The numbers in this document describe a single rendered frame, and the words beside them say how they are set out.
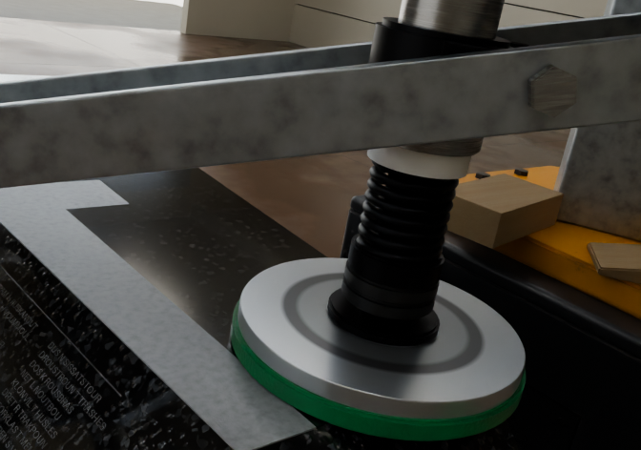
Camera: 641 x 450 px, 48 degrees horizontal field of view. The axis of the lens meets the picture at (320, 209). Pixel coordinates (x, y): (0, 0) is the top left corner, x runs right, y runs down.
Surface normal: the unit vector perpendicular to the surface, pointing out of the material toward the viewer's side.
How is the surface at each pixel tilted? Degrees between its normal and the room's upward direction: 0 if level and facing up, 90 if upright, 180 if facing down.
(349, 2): 90
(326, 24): 90
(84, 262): 0
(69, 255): 0
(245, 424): 0
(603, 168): 90
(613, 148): 90
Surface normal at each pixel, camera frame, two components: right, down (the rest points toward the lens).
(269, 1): 0.65, 0.35
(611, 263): -0.03, -0.96
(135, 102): 0.01, 0.33
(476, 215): -0.65, 0.15
